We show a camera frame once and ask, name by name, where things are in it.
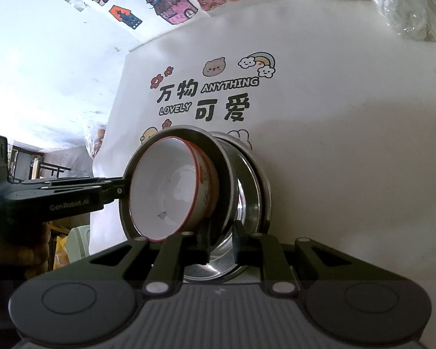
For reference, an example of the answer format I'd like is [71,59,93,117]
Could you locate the steel plate with sticker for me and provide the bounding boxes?
[184,131,271,283]

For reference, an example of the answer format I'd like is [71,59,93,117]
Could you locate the white red-rimmed bowl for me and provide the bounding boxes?
[129,136,218,241]

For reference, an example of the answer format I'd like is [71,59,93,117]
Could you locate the green plastic stool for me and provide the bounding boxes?
[66,225,90,263]

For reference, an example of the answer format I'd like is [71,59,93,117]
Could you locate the white printed table mat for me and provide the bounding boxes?
[89,0,436,328]

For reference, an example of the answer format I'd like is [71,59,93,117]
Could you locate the bag of red fruit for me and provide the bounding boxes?
[84,124,106,159]

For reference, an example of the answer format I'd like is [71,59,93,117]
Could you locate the deep steel bowl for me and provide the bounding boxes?
[119,125,238,247]

